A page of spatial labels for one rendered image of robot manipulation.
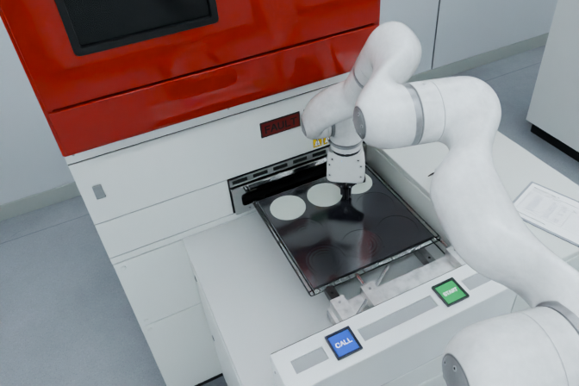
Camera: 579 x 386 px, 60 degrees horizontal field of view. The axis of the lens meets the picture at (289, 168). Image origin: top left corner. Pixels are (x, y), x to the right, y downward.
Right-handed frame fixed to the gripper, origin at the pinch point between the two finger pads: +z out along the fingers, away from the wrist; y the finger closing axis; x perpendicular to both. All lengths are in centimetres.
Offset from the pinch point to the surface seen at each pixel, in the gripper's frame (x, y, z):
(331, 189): 2.1, -4.4, 1.9
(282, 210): -7.7, -16.9, 2.0
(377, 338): -47.6, 10.9, -3.9
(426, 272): -23.1, 21.8, 4.0
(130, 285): -25, -60, 20
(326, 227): -12.5, -3.8, 2.1
